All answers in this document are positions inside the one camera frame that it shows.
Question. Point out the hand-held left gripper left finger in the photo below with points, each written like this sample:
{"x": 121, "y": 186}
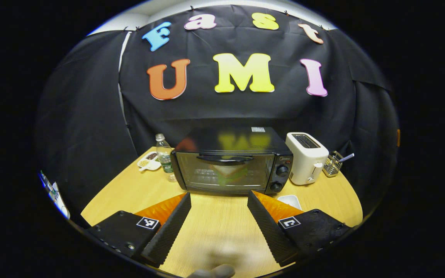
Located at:
{"x": 170, "y": 234}

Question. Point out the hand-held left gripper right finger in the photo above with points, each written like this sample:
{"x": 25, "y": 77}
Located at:
{"x": 272, "y": 234}

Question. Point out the black electric oven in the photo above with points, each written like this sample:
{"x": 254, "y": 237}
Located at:
{"x": 230, "y": 141}

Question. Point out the small white dish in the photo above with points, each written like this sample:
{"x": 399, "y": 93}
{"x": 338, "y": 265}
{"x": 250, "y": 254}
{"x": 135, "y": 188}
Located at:
{"x": 290, "y": 200}

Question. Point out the clear plastic water bottle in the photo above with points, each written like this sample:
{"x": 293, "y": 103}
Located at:
{"x": 165, "y": 160}

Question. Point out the white divided plate of beans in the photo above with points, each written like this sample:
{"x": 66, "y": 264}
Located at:
{"x": 149, "y": 162}

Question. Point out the white toaster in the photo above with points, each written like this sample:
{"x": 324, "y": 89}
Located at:
{"x": 307, "y": 162}

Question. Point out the black backdrop cloth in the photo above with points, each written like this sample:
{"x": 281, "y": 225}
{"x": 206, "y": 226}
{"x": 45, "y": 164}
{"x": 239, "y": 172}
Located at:
{"x": 83, "y": 135}

